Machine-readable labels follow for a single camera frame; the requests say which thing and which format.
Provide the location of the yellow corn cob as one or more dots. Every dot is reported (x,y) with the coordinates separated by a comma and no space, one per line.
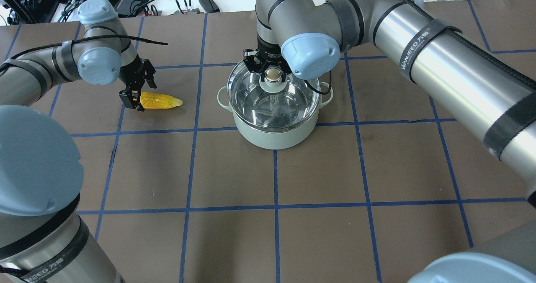
(150,100)

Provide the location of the glass pot lid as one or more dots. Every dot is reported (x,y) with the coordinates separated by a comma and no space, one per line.
(267,107)

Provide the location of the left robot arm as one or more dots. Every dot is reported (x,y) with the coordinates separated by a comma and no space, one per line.
(43,237)

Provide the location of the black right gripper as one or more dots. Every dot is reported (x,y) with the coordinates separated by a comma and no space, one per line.
(266,52)

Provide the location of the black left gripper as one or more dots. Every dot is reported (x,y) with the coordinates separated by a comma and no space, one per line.
(133,74)

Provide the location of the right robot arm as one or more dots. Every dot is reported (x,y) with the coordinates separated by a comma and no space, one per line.
(495,102)

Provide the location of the pale green electric pot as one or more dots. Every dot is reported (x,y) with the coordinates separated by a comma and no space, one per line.
(285,139)

